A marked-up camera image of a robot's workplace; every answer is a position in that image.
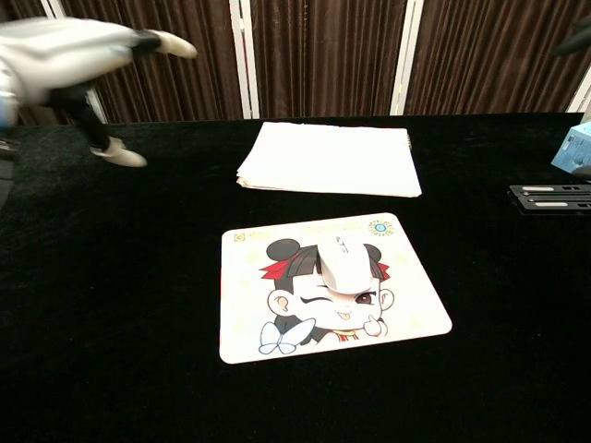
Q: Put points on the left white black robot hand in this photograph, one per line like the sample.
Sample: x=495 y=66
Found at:
x=55 y=51

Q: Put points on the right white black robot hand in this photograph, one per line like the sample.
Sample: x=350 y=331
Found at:
x=582 y=39

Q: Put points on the white computer mouse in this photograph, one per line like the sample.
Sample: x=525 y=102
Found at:
x=344 y=267

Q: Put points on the cartoon girl mouse pad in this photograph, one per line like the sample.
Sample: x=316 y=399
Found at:
x=415 y=295

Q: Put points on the light blue cube box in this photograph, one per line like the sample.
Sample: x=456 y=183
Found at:
x=572 y=147

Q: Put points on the black folding laptop stand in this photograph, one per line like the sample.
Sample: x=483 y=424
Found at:
x=554 y=203

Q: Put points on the black velvet table cloth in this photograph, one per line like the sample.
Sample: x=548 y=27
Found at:
x=115 y=254

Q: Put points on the white folded cloth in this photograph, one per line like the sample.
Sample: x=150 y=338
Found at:
x=328 y=159

